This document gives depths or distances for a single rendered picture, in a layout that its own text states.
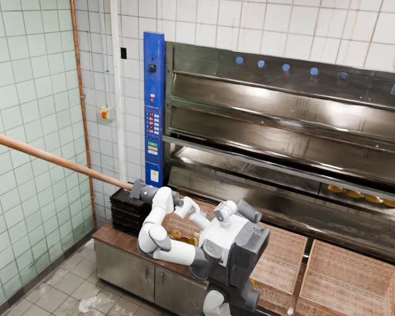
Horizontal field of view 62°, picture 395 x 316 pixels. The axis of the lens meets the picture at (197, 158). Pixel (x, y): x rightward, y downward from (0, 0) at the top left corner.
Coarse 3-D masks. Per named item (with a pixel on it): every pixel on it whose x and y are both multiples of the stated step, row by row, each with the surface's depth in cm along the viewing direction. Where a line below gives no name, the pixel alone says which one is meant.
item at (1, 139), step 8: (0, 136) 96; (8, 144) 99; (16, 144) 101; (24, 144) 104; (24, 152) 106; (32, 152) 107; (40, 152) 110; (48, 152) 115; (48, 160) 115; (56, 160) 118; (64, 160) 122; (72, 168) 126; (80, 168) 130; (96, 176) 140; (104, 176) 146; (112, 184) 154; (120, 184) 159; (128, 184) 166
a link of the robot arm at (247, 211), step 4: (244, 204) 179; (248, 204) 181; (240, 208) 178; (244, 208) 178; (248, 208) 179; (252, 208) 180; (240, 212) 179; (244, 212) 178; (248, 212) 178; (252, 212) 179; (244, 216) 179; (248, 216) 178; (252, 216) 178; (252, 220) 178
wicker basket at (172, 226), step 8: (192, 200) 280; (200, 208) 278; (208, 208) 276; (168, 216) 290; (176, 216) 289; (184, 216) 286; (168, 224) 288; (176, 224) 290; (184, 224) 287; (192, 224) 284; (168, 232) 280; (184, 232) 281; (192, 232) 282; (176, 240) 272
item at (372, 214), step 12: (204, 168) 263; (216, 168) 263; (240, 180) 253; (252, 180) 250; (264, 180) 251; (288, 192) 240; (300, 192) 238; (324, 204) 232; (336, 204) 228; (348, 204) 228; (372, 216) 220; (384, 216) 218
